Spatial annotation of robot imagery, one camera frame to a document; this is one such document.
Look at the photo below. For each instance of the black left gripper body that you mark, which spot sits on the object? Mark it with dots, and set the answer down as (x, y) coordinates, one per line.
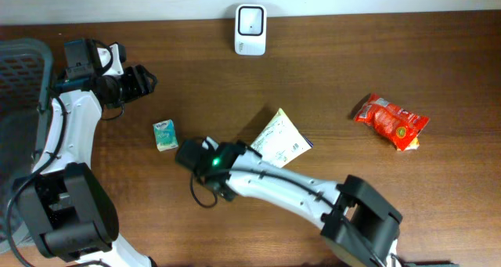
(134, 84)

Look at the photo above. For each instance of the teal tissue pack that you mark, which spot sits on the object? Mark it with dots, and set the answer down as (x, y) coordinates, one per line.
(165, 135)

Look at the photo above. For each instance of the yellow snack bag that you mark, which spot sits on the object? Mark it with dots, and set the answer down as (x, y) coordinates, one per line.
(280, 142)

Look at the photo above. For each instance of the red snack bag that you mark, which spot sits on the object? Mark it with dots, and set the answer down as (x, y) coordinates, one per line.
(393, 122)

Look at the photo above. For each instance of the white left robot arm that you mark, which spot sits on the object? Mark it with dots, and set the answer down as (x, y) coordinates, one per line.
(68, 214)

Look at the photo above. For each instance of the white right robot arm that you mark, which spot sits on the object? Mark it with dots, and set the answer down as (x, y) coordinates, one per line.
(358, 224)

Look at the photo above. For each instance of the white barcode scanner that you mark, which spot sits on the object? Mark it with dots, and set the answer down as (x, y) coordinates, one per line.
(250, 30)

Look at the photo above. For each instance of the grey plastic mesh basket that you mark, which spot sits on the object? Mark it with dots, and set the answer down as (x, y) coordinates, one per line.
(26, 70)

